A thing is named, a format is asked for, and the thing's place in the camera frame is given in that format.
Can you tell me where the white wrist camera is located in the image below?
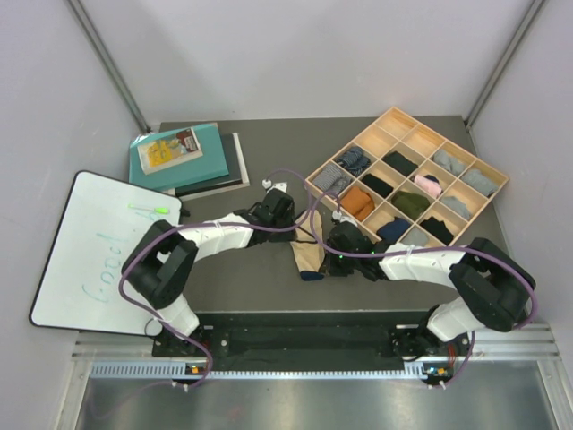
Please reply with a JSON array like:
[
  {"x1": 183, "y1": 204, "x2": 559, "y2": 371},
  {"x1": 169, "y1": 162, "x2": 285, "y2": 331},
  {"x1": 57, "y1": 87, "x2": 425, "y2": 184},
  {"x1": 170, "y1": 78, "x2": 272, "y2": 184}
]
[
  {"x1": 261, "y1": 178, "x2": 288, "y2": 194},
  {"x1": 331, "y1": 211, "x2": 358, "y2": 227}
]

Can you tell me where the grey slotted cable duct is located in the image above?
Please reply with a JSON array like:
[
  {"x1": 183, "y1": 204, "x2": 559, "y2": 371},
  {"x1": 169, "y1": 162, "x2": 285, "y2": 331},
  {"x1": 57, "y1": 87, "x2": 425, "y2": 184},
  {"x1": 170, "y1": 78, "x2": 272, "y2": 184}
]
[{"x1": 89, "y1": 360, "x2": 449, "y2": 381}]

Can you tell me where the orange rolled garment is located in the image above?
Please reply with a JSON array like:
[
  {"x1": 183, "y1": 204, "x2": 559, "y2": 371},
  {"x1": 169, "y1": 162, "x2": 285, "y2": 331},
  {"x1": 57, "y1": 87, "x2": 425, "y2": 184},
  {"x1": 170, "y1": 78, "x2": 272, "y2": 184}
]
[{"x1": 340, "y1": 186, "x2": 375, "y2": 221}]

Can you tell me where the grey rolled garment bottom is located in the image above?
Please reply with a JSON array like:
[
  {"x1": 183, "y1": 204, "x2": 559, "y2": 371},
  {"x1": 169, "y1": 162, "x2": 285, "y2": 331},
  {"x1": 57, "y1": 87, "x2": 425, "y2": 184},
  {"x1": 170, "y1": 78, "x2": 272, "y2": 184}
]
[{"x1": 401, "y1": 228, "x2": 429, "y2": 247}]

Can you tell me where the pink rolled garment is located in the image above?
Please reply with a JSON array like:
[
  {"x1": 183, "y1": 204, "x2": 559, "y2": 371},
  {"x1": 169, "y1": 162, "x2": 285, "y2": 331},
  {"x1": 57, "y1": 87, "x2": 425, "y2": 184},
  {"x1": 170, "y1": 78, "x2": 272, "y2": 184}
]
[{"x1": 414, "y1": 175, "x2": 442, "y2": 199}]

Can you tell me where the wooden compartment tray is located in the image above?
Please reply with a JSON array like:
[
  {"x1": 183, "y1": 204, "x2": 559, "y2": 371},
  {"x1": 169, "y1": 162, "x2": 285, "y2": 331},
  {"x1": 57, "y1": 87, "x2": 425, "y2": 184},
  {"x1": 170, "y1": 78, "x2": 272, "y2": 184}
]
[{"x1": 307, "y1": 107, "x2": 509, "y2": 247}]

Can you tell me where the black rolled garment upper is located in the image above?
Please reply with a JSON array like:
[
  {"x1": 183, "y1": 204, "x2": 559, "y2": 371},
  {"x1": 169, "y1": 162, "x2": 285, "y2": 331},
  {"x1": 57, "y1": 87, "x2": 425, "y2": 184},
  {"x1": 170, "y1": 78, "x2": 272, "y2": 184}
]
[{"x1": 381, "y1": 151, "x2": 418, "y2": 176}]

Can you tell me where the navy blue rolled garment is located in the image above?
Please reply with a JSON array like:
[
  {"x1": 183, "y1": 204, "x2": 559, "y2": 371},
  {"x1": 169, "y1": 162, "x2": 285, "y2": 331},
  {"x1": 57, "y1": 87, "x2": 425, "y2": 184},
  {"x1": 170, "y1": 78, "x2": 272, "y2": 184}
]
[{"x1": 376, "y1": 217, "x2": 411, "y2": 245}]

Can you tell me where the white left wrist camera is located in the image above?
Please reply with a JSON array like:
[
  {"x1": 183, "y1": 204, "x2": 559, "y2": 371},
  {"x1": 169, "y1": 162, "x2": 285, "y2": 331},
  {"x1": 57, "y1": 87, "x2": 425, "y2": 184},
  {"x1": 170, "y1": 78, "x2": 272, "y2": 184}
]
[{"x1": 261, "y1": 178, "x2": 288, "y2": 194}]

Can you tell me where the dark grey book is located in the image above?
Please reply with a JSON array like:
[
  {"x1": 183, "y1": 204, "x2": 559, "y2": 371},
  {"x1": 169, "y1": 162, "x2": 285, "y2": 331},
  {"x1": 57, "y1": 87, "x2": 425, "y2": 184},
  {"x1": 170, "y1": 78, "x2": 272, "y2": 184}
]
[{"x1": 165, "y1": 133, "x2": 250, "y2": 202}]

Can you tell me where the grey rolled garment right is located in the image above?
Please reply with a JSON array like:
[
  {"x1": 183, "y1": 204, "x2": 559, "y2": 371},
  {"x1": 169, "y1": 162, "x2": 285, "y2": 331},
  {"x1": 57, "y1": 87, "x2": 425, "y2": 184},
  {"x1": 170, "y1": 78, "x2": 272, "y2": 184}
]
[{"x1": 461, "y1": 168, "x2": 499, "y2": 197}]

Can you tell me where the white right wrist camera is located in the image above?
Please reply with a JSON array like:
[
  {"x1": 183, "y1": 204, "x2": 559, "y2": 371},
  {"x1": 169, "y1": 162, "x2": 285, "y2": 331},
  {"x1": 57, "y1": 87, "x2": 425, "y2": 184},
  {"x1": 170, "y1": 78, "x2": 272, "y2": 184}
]
[{"x1": 331, "y1": 211, "x2": 358, "y2": 227}]

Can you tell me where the grey underwear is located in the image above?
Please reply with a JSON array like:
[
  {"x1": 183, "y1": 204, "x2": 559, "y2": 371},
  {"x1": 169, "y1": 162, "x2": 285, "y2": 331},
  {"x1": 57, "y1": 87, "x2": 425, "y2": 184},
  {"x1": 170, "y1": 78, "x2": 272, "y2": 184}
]
[{"x1": 432, "y1": 150, "x2": 466, "y2": 176}]

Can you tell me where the black rolled garment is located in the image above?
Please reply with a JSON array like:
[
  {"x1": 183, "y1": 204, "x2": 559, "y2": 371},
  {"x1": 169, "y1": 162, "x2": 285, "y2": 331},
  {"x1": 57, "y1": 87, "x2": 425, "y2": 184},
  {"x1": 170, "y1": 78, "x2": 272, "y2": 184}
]
[
  {"x1": 381, "y1": 151, "x2": 418, "y2": 176},
  {"x1": 420, "y1": 217, "x2": 454, "y2": 245},
  {"x1": 361, "y1": 174, "x2": 394, "y2": 198}
]

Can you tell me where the green marker pen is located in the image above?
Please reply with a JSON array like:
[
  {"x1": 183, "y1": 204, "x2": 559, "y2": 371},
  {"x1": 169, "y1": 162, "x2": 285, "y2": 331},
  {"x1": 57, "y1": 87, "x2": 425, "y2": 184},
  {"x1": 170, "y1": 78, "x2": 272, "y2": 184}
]
[{"x1": 128, "y1": 204, "x2": 171, "y2": 215}]

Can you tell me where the beige underwear navy trim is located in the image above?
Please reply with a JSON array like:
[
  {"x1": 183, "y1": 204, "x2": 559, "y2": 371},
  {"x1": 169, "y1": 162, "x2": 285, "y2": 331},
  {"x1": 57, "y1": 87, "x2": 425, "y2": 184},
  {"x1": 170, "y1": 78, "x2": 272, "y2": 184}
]
[{"x1": 290, "y1": 211, "x2": 325, "y2": 281}]

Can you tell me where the grey rolled garment middle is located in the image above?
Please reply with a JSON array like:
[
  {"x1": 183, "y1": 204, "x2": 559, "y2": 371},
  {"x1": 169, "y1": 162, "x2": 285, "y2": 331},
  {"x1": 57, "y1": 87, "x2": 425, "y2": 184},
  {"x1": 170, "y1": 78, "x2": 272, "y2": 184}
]
[{"x1": 440, "y1": 196, "x2": 472, "y2": 221}]

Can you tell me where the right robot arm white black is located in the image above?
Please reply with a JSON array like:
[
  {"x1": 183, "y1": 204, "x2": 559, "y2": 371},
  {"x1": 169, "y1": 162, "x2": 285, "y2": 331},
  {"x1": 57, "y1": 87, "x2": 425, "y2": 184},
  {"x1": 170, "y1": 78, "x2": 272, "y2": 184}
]
[{"x1": 324, "y1": 221, "x2": 538, "y2": 357}]

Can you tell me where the striped grey rolled garment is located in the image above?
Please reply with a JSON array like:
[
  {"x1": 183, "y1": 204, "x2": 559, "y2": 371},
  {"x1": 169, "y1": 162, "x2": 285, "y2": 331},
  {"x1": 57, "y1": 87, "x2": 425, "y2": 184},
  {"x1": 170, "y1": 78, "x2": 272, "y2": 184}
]
[{"x1": 312, "y1": 164, "x2": 351, "y2": 195}]

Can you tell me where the navy patterned rolled garment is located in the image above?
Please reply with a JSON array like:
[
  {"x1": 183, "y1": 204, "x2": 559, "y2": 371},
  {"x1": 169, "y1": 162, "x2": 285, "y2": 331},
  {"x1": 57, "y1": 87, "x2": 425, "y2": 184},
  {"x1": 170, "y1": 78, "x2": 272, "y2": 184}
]
[{"x1": 335, "y1": 146, "x2": 371, "y2": 177}]

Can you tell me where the black rolled garment lower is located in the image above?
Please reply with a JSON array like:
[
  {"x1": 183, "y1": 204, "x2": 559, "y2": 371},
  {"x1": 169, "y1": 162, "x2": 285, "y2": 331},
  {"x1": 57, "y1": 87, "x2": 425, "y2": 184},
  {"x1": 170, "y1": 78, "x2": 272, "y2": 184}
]
[{"x1": 420, "y1": 217, "x2": 454, "y2": 245}]

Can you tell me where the small illustrated paperback book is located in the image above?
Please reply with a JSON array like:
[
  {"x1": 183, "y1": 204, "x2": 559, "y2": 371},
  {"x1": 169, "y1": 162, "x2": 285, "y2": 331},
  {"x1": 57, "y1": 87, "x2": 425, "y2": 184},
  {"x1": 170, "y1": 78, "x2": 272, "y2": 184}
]
[{"x1": 136, "y1": 128, "x2": 203, "y2": 175}]

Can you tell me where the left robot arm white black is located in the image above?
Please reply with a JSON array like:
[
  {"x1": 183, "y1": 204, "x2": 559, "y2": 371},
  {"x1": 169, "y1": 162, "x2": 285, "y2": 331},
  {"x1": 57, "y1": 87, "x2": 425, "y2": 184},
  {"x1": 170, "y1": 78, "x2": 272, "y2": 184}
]
[{"x1": 120, "y1": 187, "x2": 295, "y2": 356}]

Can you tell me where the teal book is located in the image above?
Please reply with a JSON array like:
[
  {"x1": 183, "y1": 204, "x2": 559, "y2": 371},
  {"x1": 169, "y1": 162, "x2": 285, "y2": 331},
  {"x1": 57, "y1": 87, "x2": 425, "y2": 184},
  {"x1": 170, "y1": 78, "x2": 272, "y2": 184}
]
[{"x1": 128, "y1": 123, "x2": 229, "y2": 192}]

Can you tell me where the black rolled garment middle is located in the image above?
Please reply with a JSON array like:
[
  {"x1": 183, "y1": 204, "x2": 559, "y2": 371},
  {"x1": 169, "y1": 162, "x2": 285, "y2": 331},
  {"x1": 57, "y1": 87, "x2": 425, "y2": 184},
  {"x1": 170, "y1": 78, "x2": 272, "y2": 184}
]
[{"x1": 361, "y1": 174, "x2": 394, "y2": 198}]

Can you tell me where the whiteboard black frame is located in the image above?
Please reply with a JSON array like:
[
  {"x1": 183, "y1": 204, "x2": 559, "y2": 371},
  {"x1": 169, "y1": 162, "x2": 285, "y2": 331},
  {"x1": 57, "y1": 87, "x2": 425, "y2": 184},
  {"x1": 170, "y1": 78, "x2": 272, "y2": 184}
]
[{"x1": 30, "y1": 171, "x2": 182, "y2": 335}]

